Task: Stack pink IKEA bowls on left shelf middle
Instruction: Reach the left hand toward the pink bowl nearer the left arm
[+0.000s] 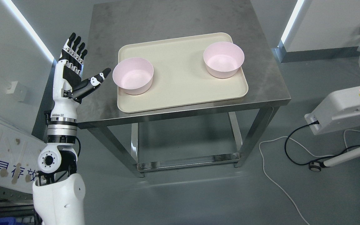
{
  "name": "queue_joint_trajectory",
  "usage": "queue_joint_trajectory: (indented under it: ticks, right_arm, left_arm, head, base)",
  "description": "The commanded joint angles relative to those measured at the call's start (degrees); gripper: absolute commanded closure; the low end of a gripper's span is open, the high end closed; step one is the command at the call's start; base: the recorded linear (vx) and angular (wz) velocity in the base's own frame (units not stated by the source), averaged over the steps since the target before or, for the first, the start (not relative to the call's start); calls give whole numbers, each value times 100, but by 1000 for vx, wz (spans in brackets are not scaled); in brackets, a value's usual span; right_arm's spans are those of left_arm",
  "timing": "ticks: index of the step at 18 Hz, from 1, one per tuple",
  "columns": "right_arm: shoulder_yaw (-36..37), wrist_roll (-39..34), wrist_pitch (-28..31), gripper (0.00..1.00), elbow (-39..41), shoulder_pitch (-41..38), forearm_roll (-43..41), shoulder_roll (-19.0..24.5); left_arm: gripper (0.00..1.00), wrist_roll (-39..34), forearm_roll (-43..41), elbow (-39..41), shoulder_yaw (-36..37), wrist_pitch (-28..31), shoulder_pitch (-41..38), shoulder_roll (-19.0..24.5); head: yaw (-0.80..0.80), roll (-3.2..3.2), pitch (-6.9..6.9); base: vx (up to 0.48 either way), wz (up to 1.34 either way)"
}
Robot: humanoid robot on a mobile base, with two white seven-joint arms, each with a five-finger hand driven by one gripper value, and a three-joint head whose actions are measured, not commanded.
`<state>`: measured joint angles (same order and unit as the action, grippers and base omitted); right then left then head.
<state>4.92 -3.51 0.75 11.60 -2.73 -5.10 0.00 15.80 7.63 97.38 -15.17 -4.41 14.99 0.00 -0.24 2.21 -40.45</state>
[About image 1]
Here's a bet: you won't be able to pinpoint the pink bowl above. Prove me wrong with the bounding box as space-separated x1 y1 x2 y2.
203 42 245 79
112 57 154 95

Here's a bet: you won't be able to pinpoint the beige plastic tray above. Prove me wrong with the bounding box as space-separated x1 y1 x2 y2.
117 32 249 113

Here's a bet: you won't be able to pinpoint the white machine with warning label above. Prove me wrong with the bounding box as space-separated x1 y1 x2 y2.
304 86 360 135

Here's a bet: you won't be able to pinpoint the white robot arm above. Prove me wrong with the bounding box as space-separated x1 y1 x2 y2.
32 111 86 225

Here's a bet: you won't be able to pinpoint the white sign board blue letters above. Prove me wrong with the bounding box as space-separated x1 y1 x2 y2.
0 118 46 194

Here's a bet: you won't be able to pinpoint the white stand leg with caster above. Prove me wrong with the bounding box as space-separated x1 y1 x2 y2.
309 147 360 172

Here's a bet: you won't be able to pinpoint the stainless steel table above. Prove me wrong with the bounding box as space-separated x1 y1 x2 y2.
78 0 291 178

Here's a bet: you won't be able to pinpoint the black power cable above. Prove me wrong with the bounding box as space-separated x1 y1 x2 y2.
284 121 360 166

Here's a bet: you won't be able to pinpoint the white floor cable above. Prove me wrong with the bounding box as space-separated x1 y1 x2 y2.
259 136 324 225

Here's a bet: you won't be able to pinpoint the white wall socket left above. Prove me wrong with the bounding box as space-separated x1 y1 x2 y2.
6 81 28 102

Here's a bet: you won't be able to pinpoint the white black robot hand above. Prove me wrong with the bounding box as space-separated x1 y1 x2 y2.
51 33 111 120

